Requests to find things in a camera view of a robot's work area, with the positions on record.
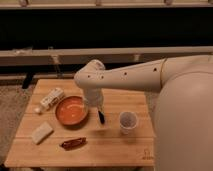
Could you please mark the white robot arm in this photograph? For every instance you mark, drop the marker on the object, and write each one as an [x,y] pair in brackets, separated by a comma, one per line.
[183,116]

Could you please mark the white sponge block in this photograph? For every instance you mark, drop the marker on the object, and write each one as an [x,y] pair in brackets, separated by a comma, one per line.
[41,132]

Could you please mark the white toothpaste tube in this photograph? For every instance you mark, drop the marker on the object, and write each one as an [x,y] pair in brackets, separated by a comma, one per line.
[52,98]

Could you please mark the brown snack wrapper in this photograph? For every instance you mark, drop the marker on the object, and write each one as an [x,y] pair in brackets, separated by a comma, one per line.
[73,143]

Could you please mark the wooden table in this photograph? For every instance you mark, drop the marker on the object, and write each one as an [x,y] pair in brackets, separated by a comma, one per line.
[105,146]

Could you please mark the grey metal rail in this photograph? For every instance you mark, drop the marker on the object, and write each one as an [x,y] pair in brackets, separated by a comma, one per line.
[30,57]

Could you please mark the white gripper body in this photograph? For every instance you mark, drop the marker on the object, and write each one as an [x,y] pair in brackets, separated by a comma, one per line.
[93,98]

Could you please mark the orange bowl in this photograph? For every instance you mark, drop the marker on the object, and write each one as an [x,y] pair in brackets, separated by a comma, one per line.
[70,111]

